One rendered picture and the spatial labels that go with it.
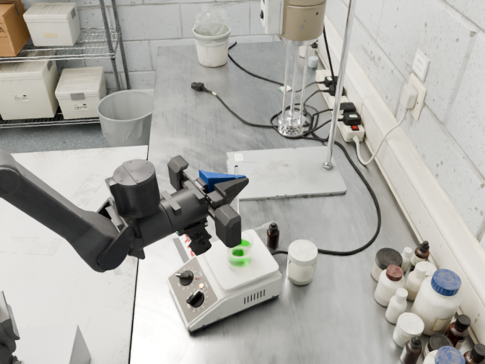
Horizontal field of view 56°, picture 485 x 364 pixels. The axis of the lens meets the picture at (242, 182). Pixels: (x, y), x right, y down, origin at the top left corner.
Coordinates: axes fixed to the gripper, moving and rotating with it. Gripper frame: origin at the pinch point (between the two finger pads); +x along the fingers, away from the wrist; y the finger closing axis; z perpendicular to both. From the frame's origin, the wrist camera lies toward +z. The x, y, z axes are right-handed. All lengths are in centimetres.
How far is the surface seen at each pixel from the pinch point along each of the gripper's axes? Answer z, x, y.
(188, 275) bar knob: 22.0, -7.5, -4.2
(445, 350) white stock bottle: 17.7, 16.7, 35.0
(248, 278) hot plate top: 20.1, 0.7, 4.3
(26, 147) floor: 119, -10, -220
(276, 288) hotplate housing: 25.3, 6.1, 6.3
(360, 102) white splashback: 22, 66, -30
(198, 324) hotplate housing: 26.4, -10.3, 3.6
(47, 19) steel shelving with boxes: 47, 25, -223
